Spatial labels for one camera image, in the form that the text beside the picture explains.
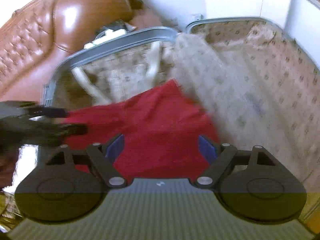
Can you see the red garment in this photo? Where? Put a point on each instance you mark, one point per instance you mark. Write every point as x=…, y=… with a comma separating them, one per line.
x=161, y=128

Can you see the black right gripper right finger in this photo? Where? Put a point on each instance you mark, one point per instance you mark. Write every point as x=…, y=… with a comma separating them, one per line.
x=219, y=158

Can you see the brown leather sofa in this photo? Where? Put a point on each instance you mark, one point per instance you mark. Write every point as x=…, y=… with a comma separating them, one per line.
x=39, y=36

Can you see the grey open suitcase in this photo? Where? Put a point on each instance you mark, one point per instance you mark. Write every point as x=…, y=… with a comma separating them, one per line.
x=254, y=81

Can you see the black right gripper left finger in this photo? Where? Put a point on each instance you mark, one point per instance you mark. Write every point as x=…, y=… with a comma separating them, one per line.
x=102, y=158

